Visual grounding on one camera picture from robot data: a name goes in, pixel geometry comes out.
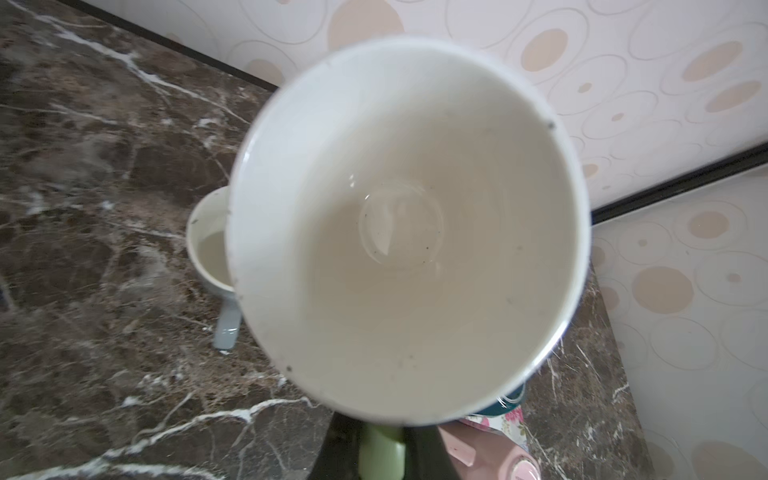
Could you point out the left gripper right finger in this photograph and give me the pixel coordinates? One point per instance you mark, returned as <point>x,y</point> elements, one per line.
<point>426,457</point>

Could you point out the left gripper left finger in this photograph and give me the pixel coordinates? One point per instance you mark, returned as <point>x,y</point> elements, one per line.
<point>338,458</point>

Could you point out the light green ceramic mug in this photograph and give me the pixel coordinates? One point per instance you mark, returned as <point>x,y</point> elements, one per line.
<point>408,236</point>

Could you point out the grey ceramic mug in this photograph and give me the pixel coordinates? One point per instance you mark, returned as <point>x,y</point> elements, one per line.
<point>205,244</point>

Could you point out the floral rectangular tray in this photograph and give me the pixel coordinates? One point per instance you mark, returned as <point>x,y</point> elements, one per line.
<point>499,419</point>

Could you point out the pink ceramic mug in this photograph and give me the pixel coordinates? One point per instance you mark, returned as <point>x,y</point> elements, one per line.
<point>484,455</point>

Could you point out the dark green ceramic mug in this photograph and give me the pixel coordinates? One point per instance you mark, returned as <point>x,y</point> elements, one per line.
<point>505,404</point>

